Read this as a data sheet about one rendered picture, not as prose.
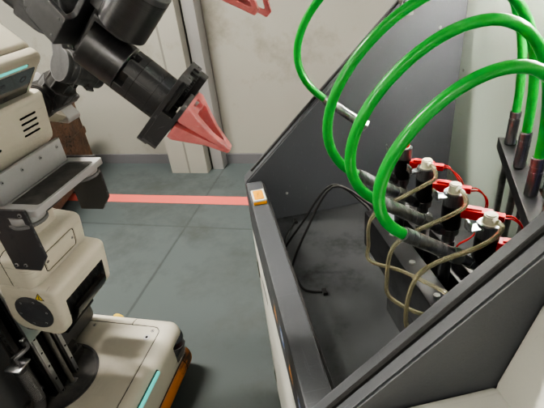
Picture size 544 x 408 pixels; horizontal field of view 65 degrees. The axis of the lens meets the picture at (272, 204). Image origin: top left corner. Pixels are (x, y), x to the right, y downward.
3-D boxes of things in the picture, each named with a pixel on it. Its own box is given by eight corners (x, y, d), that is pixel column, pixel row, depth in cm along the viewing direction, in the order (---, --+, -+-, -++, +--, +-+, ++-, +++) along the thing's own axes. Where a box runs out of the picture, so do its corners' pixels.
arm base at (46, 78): (52, 75, 114) (21, 89, 104) (66, 55, 110) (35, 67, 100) (78, 100, 116) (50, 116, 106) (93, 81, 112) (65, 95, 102)
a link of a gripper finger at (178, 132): (249, 133, 50) (183, 81, 47) (214, 174, 53) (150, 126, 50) (256, 113, 55) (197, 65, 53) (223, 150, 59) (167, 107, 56)
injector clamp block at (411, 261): (363, 269, 92) (364, 210, 84) (407, 261, 93) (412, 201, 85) (446, 414, 63) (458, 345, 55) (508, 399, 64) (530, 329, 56)
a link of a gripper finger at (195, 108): (237, 147, 51) (172, 97, 48) (203, 186, 54) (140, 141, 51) (244, 126, 57) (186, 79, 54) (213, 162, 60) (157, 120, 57)
